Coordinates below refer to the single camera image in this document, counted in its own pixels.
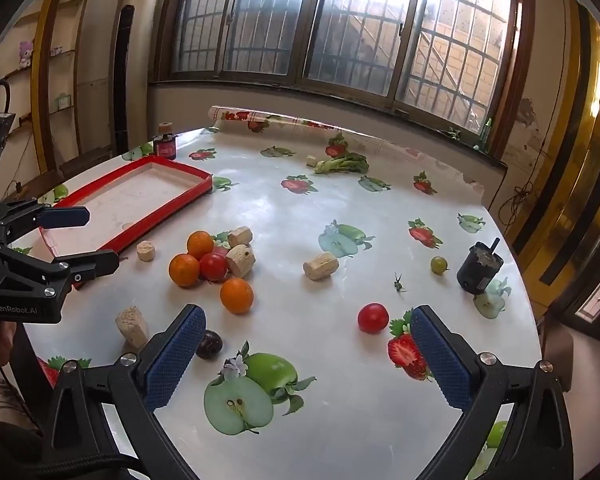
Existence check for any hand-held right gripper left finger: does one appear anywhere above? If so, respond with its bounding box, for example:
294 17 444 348
40 304 207 480

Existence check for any black cup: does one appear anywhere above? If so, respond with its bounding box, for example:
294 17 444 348
456 238 504 296

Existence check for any green leafy vegetable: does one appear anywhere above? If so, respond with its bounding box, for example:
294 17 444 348
314 152 370 176

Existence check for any dark purple plum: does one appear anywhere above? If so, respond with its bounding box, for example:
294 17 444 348
195 330 224 361

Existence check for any dangling wall cable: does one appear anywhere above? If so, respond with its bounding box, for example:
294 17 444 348
497 150 546 226

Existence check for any orange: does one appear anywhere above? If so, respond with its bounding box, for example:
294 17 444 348
220 277 255 315
186 230 215 259
168 253 201 288

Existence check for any barred window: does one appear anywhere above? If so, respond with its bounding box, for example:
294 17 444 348
155 0 531 133

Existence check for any golden framed door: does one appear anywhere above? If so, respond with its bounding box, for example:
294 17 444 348
505 0 600 321

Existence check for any red tomato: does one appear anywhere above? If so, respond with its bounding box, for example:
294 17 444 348
199 252 229 282
357 302 390 334

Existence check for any wooden wall shelf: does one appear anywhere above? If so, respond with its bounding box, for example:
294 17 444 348
0 0 88 176

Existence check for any bread piece tray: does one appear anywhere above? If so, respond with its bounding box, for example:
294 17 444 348
115 307 151 351

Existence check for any red jar with cork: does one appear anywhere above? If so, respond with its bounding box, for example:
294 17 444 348
153 121 177 162

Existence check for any standing air conditioner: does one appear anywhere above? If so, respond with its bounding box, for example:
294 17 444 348
109 0 159 156

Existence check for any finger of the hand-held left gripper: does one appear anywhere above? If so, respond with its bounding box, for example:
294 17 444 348
0 247 120 289
0 199 91 237

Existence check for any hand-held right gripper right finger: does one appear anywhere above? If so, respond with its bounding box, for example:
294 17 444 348
410 304 577 480

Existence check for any red rimmed tray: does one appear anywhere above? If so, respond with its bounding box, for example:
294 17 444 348
38 155 214 261

